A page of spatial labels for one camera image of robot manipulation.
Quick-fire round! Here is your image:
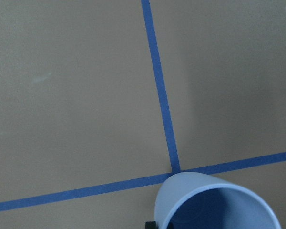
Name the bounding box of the blue cup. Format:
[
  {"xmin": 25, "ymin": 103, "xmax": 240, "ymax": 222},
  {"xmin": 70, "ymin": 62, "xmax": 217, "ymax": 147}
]
[{"xmin": 154, "ymin": 172, "xmax": 281, "ymax": 229}]

